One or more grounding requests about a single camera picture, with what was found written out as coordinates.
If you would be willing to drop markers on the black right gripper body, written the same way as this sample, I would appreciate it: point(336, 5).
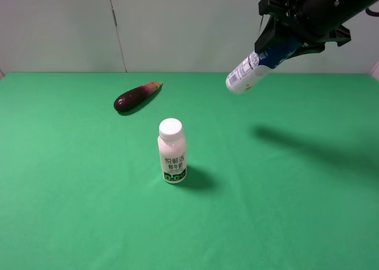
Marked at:
point(317, 21)

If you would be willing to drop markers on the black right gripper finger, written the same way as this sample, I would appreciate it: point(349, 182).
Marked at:
point(308, 49)
point(276, 34)

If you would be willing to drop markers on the blue and white bottle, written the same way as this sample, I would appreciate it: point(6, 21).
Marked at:
point(257, 65)

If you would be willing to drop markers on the green tablecloth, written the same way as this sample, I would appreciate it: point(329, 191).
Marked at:
point(284, 176)

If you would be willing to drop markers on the white milk bottle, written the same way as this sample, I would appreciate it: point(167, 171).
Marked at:
point(172, 147)

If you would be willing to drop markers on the purple eggplant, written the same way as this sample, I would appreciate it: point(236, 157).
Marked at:
point(136, 98)

